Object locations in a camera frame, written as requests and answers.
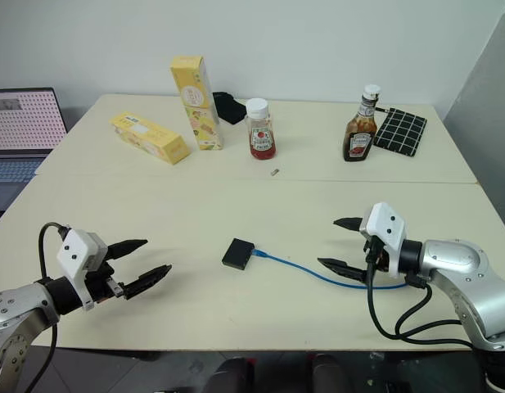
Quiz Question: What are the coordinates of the black pouch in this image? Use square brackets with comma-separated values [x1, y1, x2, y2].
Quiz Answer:
[212, 91, 247, 126]

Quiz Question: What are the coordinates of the brown sauce bottle white cap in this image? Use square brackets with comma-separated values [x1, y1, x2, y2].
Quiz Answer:
[342, 84, 382, 164]

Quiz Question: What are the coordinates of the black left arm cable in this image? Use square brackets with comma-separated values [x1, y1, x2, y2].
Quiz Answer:
[38, 222, 70, 393]

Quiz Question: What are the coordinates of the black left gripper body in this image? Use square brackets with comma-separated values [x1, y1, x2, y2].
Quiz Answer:
[83, 261, 127, 306]

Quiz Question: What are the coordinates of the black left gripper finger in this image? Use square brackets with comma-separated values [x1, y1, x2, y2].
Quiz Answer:
[106, 238, 149, 264]
[122, 264, 173, 300]

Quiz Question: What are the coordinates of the dark rounded shape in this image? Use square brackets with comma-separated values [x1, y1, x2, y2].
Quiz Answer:
[212, 355, 258, 393]
[310, 352, 352, 393]

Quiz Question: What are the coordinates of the open laptop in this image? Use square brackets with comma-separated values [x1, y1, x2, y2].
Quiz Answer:
[0, 86, 70, 212]

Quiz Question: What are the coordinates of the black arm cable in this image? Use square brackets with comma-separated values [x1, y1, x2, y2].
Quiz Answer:
[38, 222, 70, 393]
[363, 241, 475, 344]

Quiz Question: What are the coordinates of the red ketchup bottle white cap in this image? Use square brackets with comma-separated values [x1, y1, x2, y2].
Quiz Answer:
[245, 97, 277, 160]

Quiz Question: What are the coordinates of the black white checkered cloth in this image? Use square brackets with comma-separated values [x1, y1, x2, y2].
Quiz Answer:
[372, 106, 428, 159]

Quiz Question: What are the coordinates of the short yellow carton box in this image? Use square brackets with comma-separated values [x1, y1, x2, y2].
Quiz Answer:
[108, 112, 192, 166]

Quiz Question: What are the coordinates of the blue cable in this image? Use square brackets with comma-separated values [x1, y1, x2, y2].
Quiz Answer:
[251, 249, 417, 291]

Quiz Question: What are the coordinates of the tall yellow carton box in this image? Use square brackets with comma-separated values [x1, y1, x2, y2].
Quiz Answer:
[169, 55, 226, 151]

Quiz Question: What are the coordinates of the small black box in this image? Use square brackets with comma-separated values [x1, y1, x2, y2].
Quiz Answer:
[221, 237, 255, 271]

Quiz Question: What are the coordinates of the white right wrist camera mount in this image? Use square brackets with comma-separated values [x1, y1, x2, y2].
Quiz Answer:
[358, 201, 409, 278]

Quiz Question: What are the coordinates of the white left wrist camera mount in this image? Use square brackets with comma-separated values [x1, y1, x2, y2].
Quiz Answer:
[56, 228, 110, 312]

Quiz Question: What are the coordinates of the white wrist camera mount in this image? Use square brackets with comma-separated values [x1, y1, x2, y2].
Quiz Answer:
[56, 228, 110, 312]
[358, 201, 409, 278]

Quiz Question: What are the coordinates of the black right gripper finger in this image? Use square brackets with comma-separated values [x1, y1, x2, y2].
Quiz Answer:
[317, 256, 370, 284]
[332, 216, 364, 233]

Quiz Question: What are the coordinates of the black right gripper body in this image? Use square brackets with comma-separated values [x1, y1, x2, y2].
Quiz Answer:
[360, 235, 391, 284]

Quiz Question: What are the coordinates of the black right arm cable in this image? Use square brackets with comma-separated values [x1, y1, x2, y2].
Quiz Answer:
[363, 241, 475, 344]

